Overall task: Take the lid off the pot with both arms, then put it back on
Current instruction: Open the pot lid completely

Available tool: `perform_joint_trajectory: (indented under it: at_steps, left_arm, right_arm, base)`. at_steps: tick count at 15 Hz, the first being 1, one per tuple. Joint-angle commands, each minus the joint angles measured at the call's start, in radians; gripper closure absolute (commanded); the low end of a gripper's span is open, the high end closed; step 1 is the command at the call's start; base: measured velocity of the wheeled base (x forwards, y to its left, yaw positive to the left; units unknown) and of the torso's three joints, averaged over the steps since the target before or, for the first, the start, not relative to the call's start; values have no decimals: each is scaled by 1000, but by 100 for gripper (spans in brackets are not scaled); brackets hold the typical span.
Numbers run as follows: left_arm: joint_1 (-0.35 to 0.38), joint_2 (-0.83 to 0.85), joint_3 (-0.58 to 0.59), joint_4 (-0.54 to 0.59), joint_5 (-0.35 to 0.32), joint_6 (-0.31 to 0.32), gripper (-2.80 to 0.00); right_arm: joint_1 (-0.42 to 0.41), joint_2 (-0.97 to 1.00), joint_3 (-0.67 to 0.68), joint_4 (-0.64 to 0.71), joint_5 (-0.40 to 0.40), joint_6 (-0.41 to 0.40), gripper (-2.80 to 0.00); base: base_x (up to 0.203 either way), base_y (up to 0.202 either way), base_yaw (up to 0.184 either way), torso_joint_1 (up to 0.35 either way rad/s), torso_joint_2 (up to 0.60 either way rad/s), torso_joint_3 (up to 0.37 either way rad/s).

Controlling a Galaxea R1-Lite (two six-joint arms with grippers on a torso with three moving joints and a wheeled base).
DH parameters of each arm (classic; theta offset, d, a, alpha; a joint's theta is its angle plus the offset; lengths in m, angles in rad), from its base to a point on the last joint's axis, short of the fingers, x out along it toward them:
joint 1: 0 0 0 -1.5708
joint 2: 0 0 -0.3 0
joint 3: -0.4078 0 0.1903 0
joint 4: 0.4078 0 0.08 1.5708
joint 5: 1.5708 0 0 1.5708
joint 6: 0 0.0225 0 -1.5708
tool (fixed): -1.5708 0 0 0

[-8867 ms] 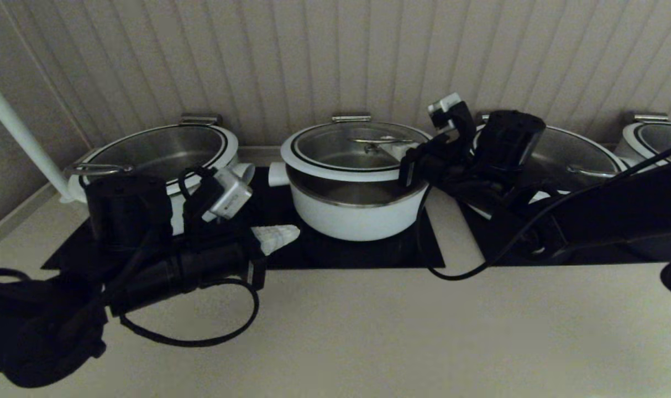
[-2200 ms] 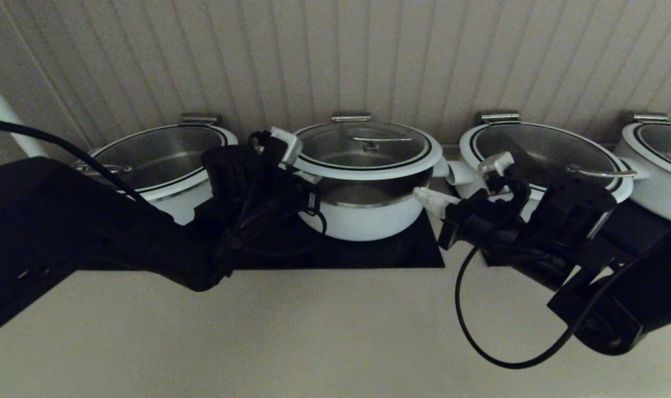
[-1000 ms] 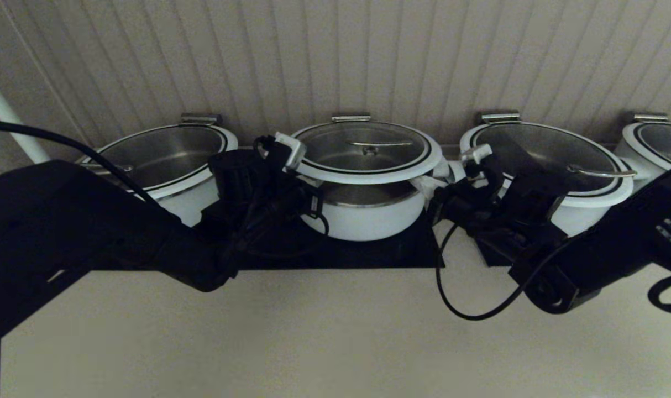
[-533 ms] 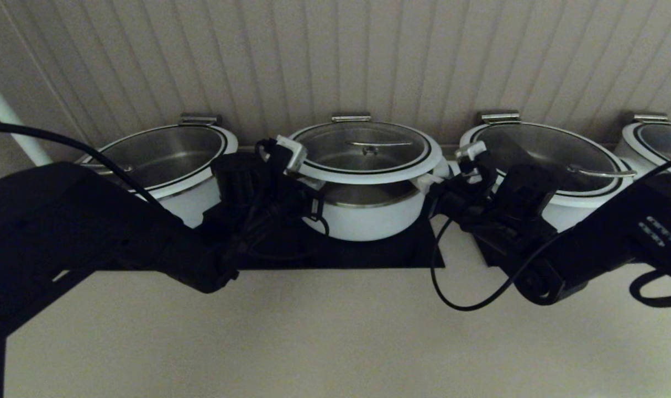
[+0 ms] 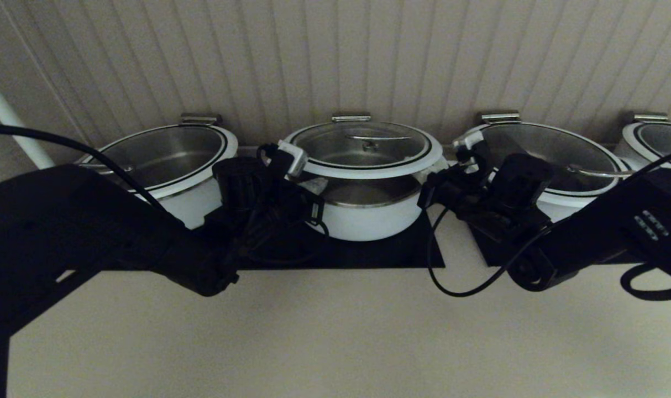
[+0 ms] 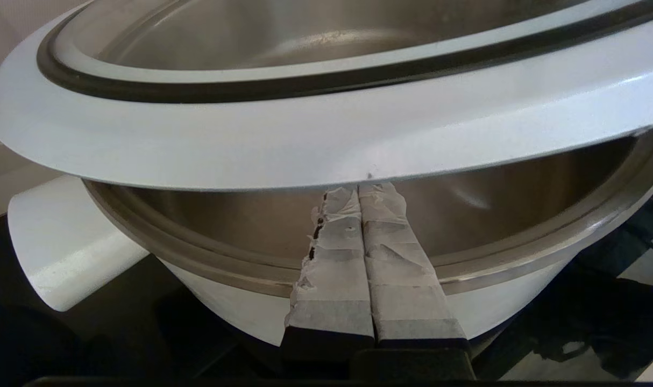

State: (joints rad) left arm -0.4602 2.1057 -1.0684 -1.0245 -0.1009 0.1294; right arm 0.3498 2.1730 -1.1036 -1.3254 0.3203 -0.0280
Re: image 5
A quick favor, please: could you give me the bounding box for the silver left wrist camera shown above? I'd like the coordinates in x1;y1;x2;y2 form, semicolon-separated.
276;140;310;177

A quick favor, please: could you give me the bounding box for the black glass cooktop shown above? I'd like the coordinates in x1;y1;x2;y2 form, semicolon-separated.
203;210;445;270
468;218;646;267

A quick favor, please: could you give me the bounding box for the glass lid with white rim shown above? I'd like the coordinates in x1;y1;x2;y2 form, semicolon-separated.
454;123;633;198
623;123;671;172
76;124;239;200
283;121;444;180

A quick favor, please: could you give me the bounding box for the black cable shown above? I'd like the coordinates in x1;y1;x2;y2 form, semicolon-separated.
427;148;671;297
0;123;167;213
620;263;671;302

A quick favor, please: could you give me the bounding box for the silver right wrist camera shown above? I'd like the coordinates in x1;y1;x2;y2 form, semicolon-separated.
453;131;483;151

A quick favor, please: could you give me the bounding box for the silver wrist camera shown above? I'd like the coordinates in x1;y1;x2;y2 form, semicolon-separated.
276;140;310;177
453;131;483;151

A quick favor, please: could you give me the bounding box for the white pole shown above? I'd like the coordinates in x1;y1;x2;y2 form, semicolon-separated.
0;69;54;169

